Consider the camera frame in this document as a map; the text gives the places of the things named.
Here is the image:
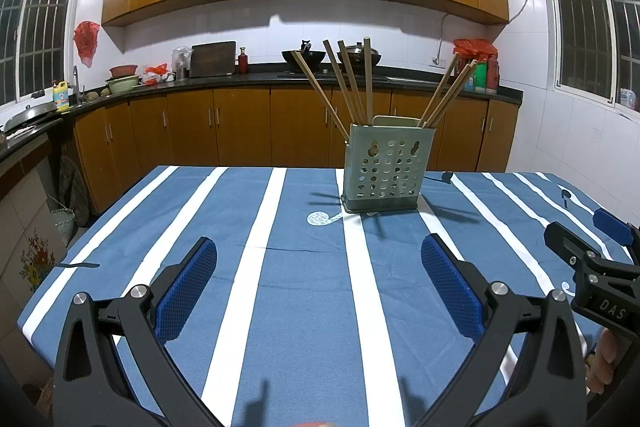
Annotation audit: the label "barred window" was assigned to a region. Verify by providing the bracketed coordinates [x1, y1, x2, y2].
[537, 0, 640, 114]
[0, 0, 87, 106]

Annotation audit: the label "person's right hand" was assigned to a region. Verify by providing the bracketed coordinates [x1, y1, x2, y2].
[584, 327, 624, 396]

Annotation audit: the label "dark cutting board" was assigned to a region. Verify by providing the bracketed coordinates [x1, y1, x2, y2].
[190, 41, 237, 78]

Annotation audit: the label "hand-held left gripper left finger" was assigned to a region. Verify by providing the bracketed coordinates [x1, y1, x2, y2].
[52, 237, 223, 427]

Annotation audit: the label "black kitchen countertop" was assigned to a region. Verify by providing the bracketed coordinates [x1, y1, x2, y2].
[0, 63, 523, 162]

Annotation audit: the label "red plastic bag over bottles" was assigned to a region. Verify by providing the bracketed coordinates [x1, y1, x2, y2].
[452, 39, 498, 62]

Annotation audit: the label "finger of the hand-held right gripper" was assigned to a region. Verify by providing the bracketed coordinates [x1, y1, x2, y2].
[592, 208, 640, 258]
[544, 221, 603, 269]

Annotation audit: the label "clear plastic bag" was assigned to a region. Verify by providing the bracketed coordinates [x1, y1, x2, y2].
[172, 46, 193, 80]

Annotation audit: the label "metal pan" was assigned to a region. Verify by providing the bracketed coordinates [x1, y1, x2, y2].
[4, 102, 58, 132]

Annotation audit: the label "red plastic bag on wall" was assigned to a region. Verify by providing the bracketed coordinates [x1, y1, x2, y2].
[73, 21, 101, 68]

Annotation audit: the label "wooden chopstick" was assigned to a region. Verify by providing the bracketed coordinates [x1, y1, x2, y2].
[419, 53, 461, 128]
[337, 40, 368, 126]
[322, 39, 363, 126]
[292, 51, 351, 142]
[425, 63, 472, 128]
[431, 61, 478, 128]
[363, 37, 374, 126]

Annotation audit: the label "wooden lower kitchen cabinets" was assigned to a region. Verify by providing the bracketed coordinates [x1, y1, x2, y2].
[47, 84, 521, 218]

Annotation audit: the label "blue striped tablecloth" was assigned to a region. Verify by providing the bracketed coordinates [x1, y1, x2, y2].
[17, 164, 636, 427]

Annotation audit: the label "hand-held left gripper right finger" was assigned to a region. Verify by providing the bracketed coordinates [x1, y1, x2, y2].
[415, 234, 588, 427]

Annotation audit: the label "yellow detergent bottle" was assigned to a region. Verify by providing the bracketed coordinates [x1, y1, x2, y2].
[52, 79, 71, 114]

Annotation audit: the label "green basin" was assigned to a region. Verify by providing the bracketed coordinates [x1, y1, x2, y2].
[106, 76, 142, 95]

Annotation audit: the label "black wok with lid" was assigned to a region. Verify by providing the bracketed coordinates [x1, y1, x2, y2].
[336, 41, 382, 66]

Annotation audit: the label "green perforated utensil holder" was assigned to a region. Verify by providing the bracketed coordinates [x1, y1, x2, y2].
[341, 115, 435, 214]

